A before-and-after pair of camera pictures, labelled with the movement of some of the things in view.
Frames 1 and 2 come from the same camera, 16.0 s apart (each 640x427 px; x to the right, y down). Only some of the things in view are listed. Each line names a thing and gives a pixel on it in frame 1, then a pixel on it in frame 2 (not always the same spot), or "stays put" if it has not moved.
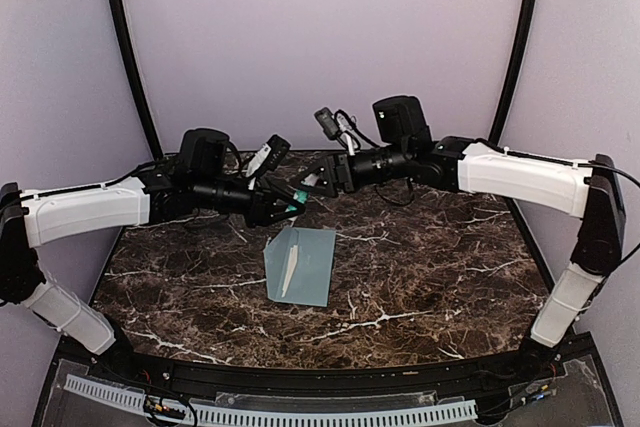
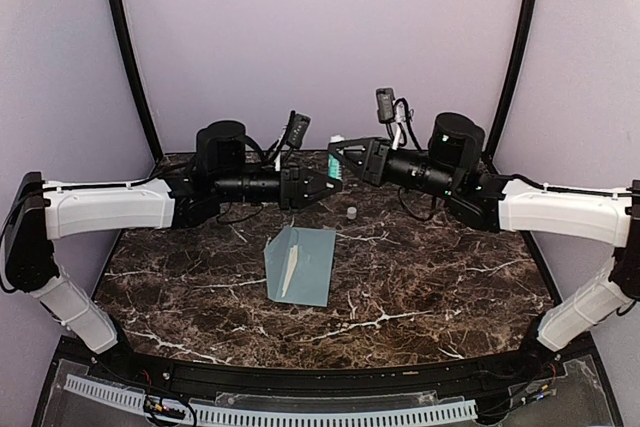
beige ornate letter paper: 291,268 stays put
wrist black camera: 279,149 → 297,130
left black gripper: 261,208 → 294,187
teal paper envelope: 300,264 stays put
